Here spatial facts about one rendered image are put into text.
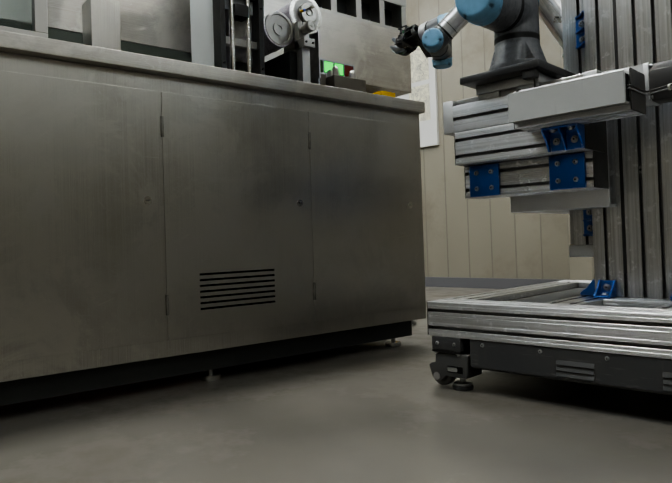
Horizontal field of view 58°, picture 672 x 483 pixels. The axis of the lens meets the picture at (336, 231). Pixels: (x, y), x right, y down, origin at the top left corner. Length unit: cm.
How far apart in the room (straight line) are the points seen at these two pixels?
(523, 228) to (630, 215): 300
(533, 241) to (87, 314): 357
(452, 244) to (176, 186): 353
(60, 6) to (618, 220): 187
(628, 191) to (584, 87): 38
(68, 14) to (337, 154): 103
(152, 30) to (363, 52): 105
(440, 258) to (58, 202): 385
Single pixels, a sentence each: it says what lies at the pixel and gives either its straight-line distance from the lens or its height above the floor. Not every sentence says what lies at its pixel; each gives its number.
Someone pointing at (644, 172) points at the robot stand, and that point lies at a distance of 171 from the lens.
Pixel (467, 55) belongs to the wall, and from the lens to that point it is 510.
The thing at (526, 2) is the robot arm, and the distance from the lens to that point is 173.
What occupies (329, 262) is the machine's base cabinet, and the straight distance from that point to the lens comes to 199.
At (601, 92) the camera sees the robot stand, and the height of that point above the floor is 69.
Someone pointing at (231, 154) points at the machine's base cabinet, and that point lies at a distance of 182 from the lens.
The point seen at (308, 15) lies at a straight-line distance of 242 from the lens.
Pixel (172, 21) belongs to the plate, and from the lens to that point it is 252.
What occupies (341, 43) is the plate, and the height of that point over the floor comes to 131.
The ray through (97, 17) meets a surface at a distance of 212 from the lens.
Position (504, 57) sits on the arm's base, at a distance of 169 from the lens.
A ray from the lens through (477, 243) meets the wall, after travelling 488.
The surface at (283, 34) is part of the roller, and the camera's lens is 236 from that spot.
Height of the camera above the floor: 39
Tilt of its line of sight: 1 degrees up
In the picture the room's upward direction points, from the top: 2 degrees counter-clockwise
